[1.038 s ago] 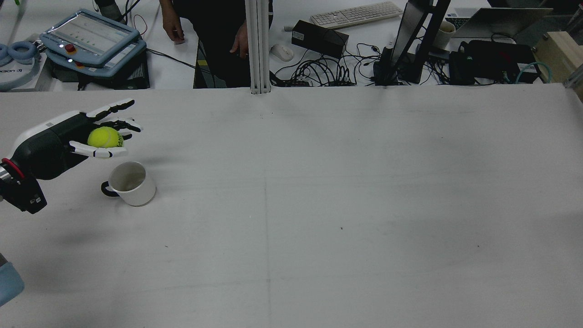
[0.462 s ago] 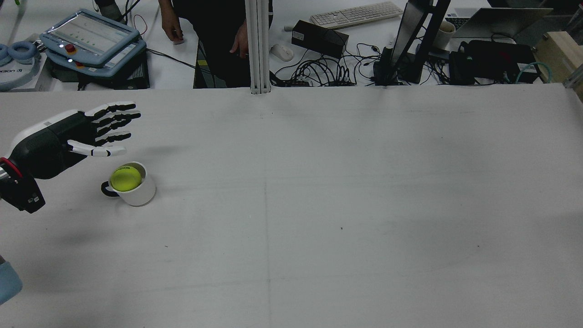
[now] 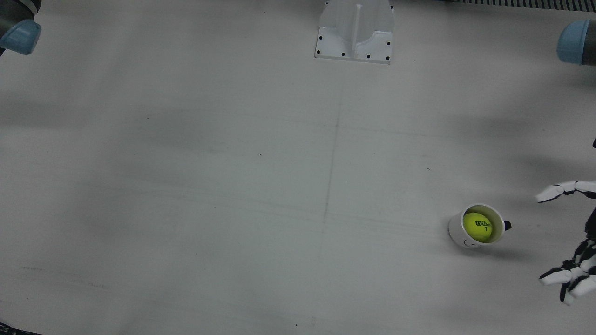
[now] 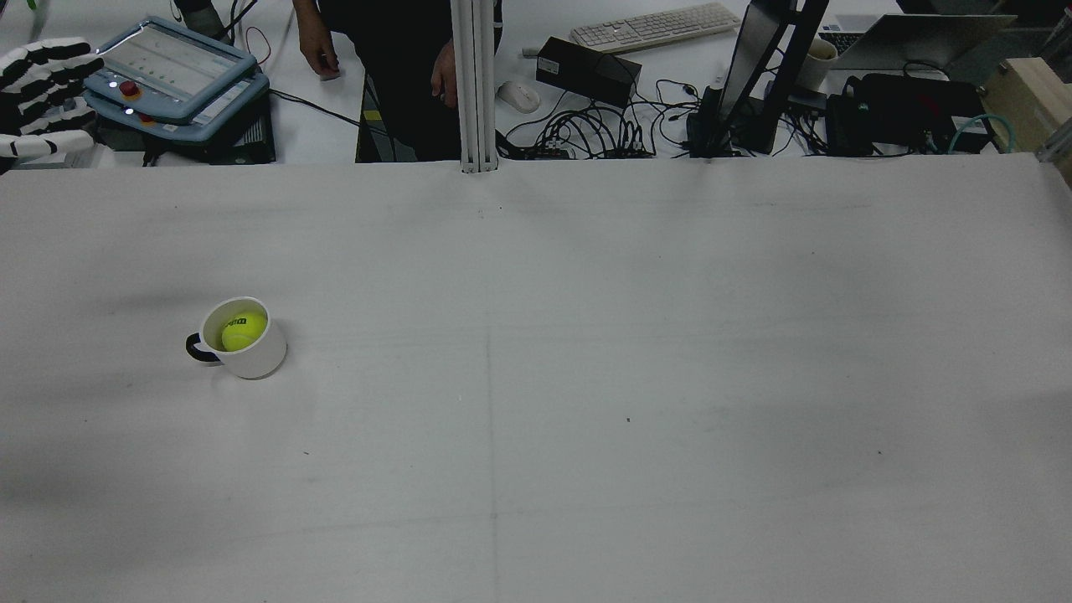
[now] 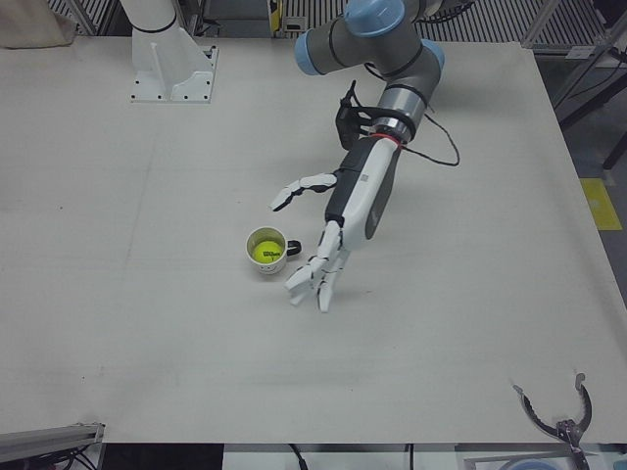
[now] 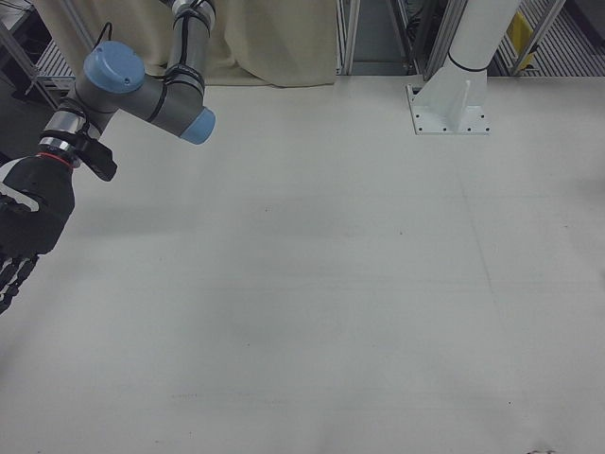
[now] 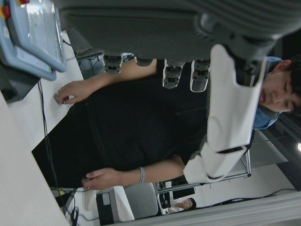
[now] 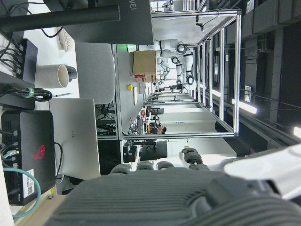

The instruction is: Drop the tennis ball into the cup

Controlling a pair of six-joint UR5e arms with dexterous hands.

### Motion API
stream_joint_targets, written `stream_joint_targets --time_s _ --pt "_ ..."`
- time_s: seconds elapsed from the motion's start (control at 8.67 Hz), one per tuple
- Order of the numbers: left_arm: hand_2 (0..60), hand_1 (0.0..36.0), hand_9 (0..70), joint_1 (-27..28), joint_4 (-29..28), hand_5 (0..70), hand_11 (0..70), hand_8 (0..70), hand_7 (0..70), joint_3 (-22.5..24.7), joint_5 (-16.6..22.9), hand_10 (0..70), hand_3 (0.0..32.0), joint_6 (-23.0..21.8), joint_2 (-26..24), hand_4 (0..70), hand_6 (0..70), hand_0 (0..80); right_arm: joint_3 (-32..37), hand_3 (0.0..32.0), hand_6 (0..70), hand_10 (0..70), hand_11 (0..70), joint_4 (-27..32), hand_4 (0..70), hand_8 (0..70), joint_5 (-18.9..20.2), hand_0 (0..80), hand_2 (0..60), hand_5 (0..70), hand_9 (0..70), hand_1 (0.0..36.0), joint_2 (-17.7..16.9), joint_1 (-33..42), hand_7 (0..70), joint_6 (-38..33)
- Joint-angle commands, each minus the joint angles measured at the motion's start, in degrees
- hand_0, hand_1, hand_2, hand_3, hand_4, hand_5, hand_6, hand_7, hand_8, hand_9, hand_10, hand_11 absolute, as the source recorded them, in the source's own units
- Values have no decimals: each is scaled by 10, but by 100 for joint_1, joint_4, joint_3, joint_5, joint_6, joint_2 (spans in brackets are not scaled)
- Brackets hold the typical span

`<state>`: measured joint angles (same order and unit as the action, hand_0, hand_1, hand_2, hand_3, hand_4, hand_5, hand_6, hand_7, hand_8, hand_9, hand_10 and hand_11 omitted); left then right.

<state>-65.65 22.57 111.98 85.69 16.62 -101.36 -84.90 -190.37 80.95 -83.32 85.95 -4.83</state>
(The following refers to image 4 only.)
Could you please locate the yellow tennis ball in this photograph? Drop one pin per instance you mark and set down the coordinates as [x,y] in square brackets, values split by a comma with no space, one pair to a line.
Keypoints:
[244,331]

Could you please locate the blue grey teach pendant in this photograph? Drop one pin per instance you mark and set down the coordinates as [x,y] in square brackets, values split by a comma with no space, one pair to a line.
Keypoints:
[167,63]
[226,113]

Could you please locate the black monitor with stand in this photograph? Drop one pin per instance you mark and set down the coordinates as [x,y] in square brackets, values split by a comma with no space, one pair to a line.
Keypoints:
[754,75]

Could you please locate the aluminium profile post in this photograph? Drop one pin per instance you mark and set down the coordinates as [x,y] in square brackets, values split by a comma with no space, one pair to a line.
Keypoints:
[475,84]

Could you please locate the black rectangular box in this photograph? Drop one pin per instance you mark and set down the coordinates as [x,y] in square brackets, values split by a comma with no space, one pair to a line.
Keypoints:
[586,71]

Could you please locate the person in dark clothes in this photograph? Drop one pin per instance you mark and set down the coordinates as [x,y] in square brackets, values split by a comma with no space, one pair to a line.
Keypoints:
[394,84]

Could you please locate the white computer mouse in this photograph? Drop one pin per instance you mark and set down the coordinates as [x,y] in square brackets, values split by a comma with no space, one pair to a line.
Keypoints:
[519,96]

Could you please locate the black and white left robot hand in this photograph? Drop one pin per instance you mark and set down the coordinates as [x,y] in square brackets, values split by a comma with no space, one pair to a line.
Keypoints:
[42,92]

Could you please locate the white paper cup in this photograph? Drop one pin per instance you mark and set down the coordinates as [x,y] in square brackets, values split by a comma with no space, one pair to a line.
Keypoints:
[816,63]

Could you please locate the grey laptop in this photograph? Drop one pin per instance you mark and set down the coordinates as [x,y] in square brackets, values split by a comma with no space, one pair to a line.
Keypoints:
[913,38]

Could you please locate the person's left hand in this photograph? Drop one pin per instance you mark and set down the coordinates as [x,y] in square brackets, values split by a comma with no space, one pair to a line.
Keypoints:
[443,79]

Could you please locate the black bag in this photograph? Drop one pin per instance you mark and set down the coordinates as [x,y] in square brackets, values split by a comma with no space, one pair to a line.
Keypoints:
[904,113]

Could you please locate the person's right hand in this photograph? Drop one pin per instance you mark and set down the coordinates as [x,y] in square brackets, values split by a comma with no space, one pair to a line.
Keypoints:
[319,52]

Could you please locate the wooden box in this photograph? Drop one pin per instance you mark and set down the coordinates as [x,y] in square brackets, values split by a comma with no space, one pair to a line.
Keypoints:
[1030,105]

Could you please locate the white keyboard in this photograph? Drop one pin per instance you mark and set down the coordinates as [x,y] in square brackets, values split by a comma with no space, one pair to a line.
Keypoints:
[655,25]

